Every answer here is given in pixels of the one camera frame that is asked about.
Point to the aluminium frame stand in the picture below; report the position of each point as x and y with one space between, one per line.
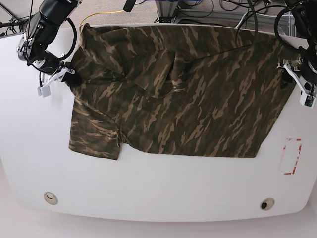
169 11

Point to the red tape rectangle marking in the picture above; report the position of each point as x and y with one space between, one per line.
290 155

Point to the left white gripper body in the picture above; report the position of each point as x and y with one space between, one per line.
304 73

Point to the camouflage T-shirt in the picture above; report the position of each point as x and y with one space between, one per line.
176 90

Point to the black tripod stand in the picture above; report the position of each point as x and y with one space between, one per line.
10 23

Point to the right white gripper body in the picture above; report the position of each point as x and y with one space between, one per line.
46 79

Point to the right table cable grommet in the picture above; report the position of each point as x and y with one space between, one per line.
267 204

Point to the table cable grommet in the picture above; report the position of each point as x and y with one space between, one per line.
50 198
267 204

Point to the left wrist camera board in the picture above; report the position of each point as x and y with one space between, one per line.
307 100

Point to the left table cable grommet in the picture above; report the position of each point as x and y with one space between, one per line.
50 198

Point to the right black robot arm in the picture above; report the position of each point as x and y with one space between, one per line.
41 31

